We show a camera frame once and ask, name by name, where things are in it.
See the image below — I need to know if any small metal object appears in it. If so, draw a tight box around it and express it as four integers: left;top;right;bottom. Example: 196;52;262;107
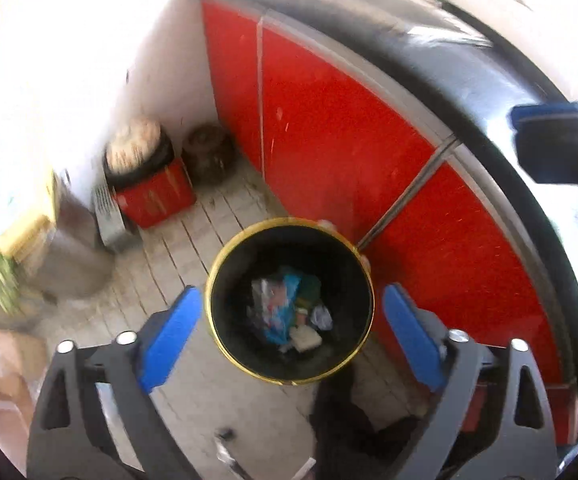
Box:
214;427;250;480

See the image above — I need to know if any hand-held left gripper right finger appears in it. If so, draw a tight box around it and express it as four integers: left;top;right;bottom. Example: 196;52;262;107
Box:
383;283;558;480

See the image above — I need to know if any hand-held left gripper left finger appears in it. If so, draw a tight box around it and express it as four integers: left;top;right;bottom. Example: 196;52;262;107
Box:
25;285;204;480

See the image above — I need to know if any black pot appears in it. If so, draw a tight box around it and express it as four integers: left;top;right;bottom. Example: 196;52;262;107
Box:
103;132;175;192

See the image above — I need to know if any dark green packet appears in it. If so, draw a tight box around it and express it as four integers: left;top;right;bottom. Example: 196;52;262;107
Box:
296;275;323;306

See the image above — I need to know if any red box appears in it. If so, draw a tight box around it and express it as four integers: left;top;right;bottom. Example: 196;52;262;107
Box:
112;157;197;230

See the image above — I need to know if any white crumpled plastic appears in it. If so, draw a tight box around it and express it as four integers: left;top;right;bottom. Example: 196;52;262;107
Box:
310;304;334;331

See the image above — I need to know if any round beige woven lid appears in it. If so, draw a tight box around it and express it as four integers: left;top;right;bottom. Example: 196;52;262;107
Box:
106;116;162;171

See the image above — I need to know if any cardboard box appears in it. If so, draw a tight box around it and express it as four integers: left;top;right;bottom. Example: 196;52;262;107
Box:
0;330;50;411

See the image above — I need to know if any black bin with gold rim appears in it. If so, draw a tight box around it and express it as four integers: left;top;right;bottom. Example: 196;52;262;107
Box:
204;217;376;387

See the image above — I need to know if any silver blue foil wrapper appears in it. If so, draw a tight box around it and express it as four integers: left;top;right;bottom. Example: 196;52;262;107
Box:
251;277;282;322

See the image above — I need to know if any blue snack packet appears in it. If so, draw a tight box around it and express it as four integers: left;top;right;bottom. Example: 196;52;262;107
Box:
264;267;303;344

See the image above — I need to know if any grey metal bin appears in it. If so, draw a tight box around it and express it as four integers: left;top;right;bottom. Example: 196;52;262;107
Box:
34;195;117;299

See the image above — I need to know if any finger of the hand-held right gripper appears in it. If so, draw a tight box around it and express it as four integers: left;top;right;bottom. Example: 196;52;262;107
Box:
508;101;578;186

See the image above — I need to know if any beige white block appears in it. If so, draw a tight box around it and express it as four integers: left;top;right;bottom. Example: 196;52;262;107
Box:
289;326;323;351

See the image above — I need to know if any brown clay jar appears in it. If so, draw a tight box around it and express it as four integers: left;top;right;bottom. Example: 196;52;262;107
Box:
183;125;236;184

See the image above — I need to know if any grey metal rack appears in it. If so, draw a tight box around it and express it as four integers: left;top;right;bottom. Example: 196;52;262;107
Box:
92;185;137;253

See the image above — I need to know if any yellow container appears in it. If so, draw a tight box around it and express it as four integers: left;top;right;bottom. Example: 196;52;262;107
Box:
0;170;62;261

